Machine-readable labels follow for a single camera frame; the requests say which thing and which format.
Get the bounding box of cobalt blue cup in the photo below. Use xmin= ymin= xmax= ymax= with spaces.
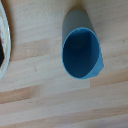
xmin=61 ymin=9 xmax=105 ymax=80

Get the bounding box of white floral rim plate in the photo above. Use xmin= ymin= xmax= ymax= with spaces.
xmin=0 ymin=3 xmax=12 ymax=80

